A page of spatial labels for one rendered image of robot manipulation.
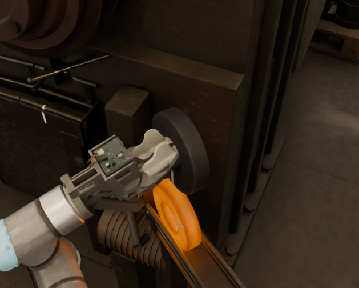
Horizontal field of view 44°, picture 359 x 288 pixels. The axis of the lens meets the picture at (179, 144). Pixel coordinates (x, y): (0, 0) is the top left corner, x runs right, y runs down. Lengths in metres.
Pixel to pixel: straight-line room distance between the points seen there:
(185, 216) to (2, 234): 0.33
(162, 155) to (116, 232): 0.45
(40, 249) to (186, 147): 0.29
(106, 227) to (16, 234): 0.46
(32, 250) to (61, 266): 0.07
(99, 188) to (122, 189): 0.04
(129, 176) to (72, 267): 0.19
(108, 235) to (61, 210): 0.46
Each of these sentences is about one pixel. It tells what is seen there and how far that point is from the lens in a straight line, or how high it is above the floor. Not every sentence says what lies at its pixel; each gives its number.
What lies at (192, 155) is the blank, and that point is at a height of 0.96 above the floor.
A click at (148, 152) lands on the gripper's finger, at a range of 0.77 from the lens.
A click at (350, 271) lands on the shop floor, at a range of 1.78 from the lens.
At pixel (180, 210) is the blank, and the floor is 0.77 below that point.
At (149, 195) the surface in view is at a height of 0.70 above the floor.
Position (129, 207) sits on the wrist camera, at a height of 0.84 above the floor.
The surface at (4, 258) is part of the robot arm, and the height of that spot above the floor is 0.88.
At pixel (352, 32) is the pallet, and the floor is 0.14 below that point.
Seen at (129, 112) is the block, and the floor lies 0.80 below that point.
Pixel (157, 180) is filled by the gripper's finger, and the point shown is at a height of 0.91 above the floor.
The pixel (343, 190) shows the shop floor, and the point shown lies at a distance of 1.97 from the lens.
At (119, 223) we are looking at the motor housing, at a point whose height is 0.53.
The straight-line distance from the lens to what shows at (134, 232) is 1.09.
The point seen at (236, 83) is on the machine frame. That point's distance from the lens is 0.98.
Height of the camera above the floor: 1.50
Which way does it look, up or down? 48 degrees down
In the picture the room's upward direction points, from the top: straight up
